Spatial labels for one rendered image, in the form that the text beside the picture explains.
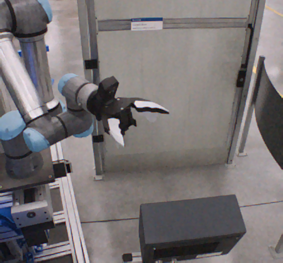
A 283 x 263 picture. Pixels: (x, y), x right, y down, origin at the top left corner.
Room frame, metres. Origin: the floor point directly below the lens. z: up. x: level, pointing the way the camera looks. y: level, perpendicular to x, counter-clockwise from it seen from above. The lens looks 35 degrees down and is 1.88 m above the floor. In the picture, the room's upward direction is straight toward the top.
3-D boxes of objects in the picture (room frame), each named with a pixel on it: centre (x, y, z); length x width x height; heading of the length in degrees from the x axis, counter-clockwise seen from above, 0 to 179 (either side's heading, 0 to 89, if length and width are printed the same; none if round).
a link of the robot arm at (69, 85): (0.80, 0.19, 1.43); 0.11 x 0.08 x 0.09; 44
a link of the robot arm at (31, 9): (0.98, 0.37, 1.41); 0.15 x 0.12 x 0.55; 134
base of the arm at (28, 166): (0.89, 0.47, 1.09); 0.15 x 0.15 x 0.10
